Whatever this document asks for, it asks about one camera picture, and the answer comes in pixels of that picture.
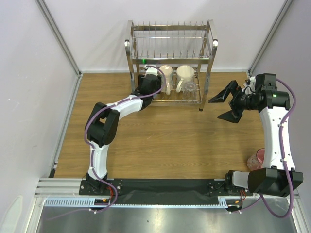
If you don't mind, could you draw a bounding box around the pink glass mug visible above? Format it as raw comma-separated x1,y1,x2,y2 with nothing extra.
247,148,265,171

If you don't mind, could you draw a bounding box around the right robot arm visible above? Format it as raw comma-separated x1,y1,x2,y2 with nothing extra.
209,73,303,197

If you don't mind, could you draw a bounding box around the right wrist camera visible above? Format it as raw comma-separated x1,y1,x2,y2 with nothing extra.
242,76,256,94

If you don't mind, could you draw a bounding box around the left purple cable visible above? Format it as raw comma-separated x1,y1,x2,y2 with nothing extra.
45,65,167,220

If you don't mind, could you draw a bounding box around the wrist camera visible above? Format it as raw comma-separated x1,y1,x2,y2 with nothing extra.
144,65,158,76
242,76,256,94

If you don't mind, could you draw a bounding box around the black base mat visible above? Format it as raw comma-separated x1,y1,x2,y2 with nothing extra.
80,178,231,206

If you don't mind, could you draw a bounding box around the clear plastic cup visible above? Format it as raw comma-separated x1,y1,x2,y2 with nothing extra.
182,82,197,101

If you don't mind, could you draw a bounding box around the beige mug blue red print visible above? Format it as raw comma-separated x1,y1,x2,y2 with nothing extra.
160,65,173,95

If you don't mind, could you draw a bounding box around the white cable duct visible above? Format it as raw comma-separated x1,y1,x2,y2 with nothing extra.
44,196,242,209

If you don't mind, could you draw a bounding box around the stainless steel dish rack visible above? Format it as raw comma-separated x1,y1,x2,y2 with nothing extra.
124,19,218,111

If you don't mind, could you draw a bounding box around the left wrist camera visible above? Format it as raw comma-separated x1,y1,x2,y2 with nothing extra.
144,65,158,76

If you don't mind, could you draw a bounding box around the floral mug green inside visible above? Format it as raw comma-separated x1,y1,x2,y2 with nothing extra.
176,65,195,93

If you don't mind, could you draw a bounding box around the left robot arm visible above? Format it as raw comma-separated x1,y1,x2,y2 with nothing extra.
79,74,161,195

